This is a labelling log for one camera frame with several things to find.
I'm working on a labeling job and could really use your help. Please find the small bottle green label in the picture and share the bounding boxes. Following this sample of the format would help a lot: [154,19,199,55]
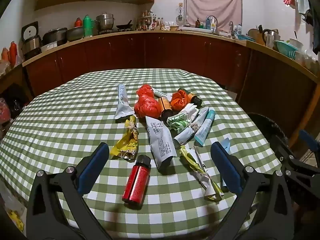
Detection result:
[178,87,202,106]

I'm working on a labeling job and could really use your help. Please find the green thermos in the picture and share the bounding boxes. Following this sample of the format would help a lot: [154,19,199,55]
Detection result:
[83,14,95,37]

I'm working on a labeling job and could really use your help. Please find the red-brown base cabinets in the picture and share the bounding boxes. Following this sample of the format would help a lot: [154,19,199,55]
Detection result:
[22,32,251,97]

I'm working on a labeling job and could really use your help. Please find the white dishes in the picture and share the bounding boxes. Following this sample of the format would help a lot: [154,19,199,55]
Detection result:
[288,38,304,50]

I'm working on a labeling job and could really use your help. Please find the steel steamer pot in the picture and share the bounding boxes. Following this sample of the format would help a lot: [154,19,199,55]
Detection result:
[95,12,116,32]

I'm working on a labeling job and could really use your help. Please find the rice cooker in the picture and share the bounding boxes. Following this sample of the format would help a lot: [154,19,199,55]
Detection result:
[21,21,42,56]

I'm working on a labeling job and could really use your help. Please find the thin grey stick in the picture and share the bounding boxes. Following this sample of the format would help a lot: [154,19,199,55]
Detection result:
[194,146,207,171]

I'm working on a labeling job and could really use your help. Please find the metal bowl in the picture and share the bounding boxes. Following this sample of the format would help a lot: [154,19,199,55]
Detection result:
[66,26,85,42]

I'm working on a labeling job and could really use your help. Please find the white tube teal cap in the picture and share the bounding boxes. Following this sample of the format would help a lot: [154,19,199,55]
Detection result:
[194,109,216,147]

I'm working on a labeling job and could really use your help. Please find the curved sink faucet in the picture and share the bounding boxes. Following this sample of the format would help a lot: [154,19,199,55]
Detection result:
[206,15,219,33]

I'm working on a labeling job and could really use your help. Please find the yellow snack wrapper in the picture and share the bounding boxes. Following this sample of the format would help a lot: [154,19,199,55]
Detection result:
[110,116,140,160]

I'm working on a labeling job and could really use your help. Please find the light blue packet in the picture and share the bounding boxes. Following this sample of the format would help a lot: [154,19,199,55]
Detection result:
[220,137,232,154]

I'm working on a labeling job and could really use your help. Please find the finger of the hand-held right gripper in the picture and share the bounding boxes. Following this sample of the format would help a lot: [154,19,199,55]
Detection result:
[299,129,320,155]
[274,134,304,178]

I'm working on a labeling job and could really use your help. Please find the green white wrapper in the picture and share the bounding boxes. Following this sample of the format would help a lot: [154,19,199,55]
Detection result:
[167,104,201,132]

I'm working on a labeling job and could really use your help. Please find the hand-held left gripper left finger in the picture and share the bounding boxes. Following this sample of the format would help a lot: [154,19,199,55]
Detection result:
[26,142,113,240]

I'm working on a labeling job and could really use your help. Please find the hanging dark cloth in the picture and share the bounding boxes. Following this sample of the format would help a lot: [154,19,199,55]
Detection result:
[306,0,320,55]

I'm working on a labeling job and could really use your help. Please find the red bottle black cap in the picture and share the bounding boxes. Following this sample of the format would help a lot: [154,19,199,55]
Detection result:
[122,155,151,204]

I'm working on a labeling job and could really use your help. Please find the twisted yellow wrapper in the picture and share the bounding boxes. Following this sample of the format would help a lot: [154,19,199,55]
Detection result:
[179,145,223,202]

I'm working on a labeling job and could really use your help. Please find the narrow silver foil sachet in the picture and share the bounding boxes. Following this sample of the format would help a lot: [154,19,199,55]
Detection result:
[114,83,135,120]

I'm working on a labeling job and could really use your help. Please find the large red plastic bag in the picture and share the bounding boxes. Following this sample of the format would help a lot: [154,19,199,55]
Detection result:
[134,84,162,119]

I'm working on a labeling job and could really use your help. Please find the black wok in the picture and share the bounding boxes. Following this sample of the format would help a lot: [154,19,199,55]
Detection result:
[116,20,133,30]

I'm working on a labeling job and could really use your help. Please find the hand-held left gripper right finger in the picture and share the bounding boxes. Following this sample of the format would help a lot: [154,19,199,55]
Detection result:
[210,141,294,240]

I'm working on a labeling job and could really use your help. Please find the rack of seasoning bottles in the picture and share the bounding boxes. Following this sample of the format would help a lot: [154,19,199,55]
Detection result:
[136,10,166,31]

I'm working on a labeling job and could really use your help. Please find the large grey pouch black cap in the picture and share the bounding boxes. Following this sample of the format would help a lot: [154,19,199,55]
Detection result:
[146,116,176,173]

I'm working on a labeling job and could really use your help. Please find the clear plastic containers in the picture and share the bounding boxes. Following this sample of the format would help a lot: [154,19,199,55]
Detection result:
[295,50,320,73]

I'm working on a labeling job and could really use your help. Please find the pink curtain cloth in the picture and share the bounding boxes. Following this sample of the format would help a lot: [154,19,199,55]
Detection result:
[186,0,243,33]

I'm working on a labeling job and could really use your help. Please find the steel kettle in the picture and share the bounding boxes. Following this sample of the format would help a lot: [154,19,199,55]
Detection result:
[262,29,281,48]

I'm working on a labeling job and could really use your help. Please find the small orange plastic bag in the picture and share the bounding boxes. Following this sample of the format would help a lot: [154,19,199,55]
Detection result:
[170,92,192,111]

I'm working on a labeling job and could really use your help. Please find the small white tube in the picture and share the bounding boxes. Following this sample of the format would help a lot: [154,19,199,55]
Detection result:
[152,88,168,98]

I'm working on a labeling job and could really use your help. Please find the teal plastic basket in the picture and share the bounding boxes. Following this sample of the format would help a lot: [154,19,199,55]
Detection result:
[274,40,299,58]

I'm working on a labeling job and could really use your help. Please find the wooden counter cabinet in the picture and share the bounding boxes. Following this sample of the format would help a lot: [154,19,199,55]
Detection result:
[237,41,320,144]

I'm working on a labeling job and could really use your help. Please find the brown bottle orange label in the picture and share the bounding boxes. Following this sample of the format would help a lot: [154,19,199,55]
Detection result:
[157,96,173,121]

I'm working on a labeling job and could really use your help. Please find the green checked tablecloth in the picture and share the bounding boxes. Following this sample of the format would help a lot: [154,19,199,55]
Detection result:
[0,68,283,240]

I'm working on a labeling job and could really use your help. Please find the dark lidded pot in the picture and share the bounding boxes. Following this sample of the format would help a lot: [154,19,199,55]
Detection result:
[42,27,68,46]

